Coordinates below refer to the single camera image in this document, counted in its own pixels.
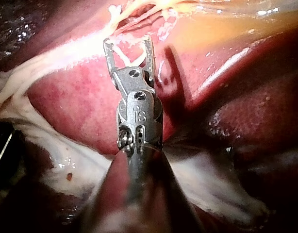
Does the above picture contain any white clip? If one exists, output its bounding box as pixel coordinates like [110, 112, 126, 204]
[113, 45, 146, 67]

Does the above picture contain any thin steel wire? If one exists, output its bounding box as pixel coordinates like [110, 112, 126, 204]
[0, 132, 14, 172]

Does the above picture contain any right arm instrument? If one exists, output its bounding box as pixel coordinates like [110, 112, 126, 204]
[112, 67, 164, 156]

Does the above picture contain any pale fatty tissue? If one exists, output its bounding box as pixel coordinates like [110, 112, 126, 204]
[163, 150, 271, 224]
[0, 70, 116, 197]

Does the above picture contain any gallbladder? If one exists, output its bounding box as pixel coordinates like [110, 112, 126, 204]
[161, 0, 298, 56]

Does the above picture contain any thin tube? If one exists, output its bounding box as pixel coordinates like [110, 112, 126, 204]
[8, 0, 174, 81]

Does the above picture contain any right arm instrument jaw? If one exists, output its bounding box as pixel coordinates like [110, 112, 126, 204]
[102, 37, 119, 74]
[143, 35, 156, 81]

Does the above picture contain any dark red liver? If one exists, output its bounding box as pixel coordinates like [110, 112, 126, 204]
[0, 0, 298, 233]

